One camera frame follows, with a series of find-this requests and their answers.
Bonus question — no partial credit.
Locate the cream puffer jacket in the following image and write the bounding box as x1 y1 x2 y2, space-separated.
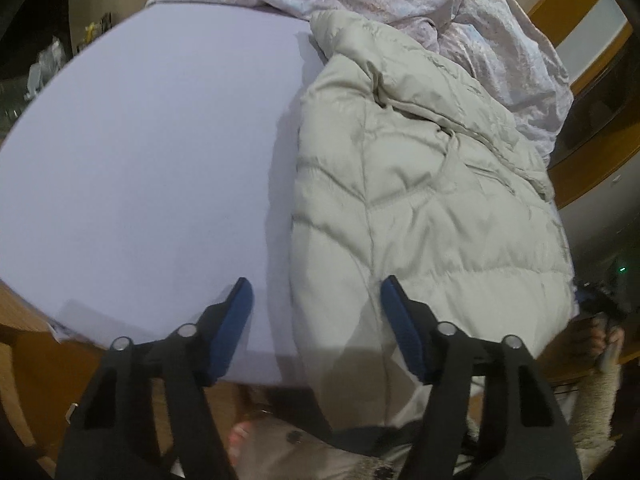
291 11 574 430

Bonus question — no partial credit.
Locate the person's right hand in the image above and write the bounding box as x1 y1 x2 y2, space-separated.
568 314 625 372

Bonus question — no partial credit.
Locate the person's foot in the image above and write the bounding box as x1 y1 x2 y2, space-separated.
227 417 274 467

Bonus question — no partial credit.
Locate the lavender patterned quilt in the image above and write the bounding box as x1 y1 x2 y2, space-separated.
148 0 573 160

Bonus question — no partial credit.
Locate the cluttered side table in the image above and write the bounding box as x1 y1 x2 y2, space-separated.
1 6 114 136

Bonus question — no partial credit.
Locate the wooden wall shelf unit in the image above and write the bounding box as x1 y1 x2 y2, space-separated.
529 0 639 207

